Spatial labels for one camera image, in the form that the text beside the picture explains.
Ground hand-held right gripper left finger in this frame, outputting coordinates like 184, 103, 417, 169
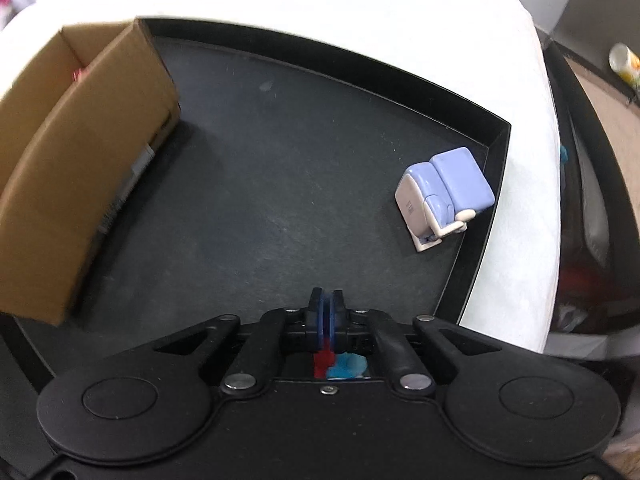
150, 287, 327, 395

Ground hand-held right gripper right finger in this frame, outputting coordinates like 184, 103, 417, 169
327, 287, 503, 394

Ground white and yellow bottle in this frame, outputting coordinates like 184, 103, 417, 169
608, 43, 640, 88

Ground black shallow tray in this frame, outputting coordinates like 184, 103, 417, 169
0, 17, 513, 396

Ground black frame with brown board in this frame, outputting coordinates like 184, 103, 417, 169
542, 40, 640, 336

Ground brown cardboard box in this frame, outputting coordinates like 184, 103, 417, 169
0, 18, 182, 325

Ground red and blue figurine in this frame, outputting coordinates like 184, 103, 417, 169
312, 340, 368, 380

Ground lavender toy armchair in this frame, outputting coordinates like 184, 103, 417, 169
394, 146, 496, 253

